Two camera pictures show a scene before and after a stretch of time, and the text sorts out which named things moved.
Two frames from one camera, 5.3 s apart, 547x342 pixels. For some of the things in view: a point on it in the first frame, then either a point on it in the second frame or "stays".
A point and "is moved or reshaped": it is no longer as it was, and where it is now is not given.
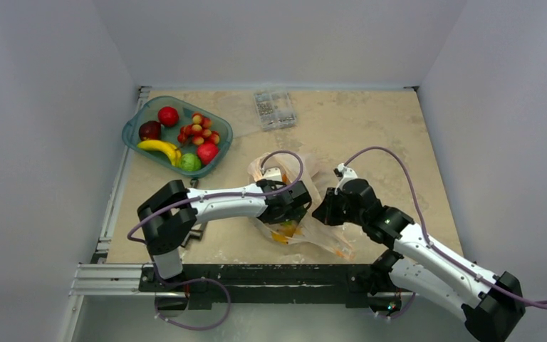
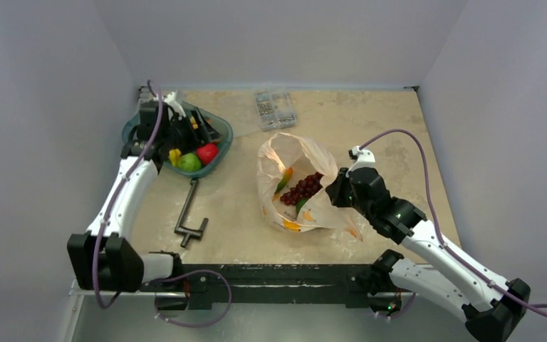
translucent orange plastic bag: [305, 230] is moved or reshaped
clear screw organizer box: [275, 109] stays
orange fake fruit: [284, 234] to [192, 120]
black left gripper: [289, 215] to [203, 135]
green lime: [189, 162] stays
